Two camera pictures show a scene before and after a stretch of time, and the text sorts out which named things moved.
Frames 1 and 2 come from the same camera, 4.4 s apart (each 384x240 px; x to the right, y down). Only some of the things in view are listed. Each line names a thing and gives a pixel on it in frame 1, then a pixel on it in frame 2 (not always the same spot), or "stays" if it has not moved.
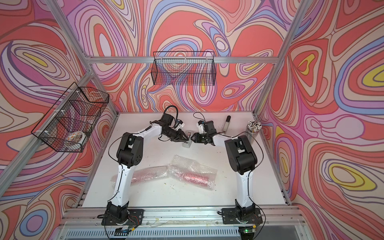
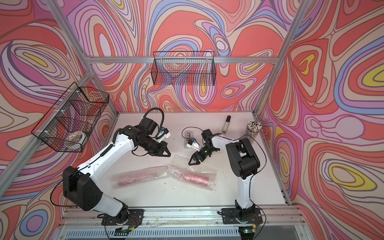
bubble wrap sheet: (144, 175) stays
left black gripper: (179, 137) -> (162, 147)
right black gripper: (197, 138) -> (194, 156)
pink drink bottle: (196, 178) stays
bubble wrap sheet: (189, 171) stays
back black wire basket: (186, 68) stays
